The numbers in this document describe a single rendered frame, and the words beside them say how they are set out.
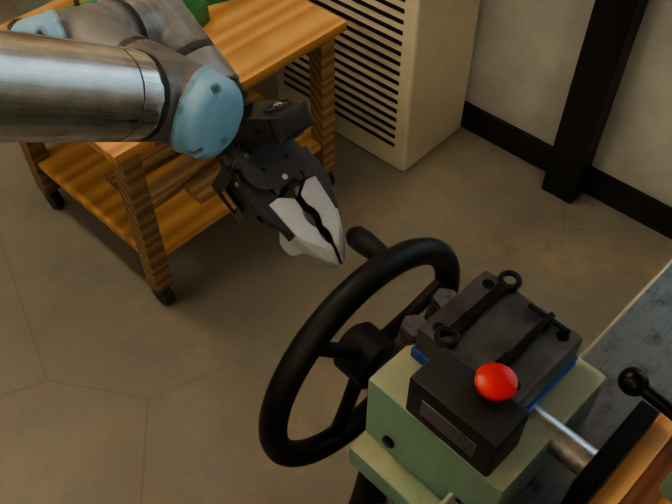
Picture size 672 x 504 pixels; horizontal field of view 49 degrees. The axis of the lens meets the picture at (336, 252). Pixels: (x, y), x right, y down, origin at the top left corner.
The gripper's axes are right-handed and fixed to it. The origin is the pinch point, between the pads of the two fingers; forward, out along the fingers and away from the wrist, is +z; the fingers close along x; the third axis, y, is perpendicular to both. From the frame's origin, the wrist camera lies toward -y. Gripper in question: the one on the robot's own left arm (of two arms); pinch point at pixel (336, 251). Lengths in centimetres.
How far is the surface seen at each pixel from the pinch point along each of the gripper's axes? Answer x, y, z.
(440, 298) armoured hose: 0.9, -11.8, 8.8
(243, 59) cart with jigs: -49, 72, -48
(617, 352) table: -10.8, -12.1, 23.0
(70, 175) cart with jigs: -16, 119, -59
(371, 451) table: 11.2, -4.1, 16.1
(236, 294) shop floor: -30, 111, -10
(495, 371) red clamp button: 6.7, -21.0, 14.1
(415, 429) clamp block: 10.4, -12.5, 15.3
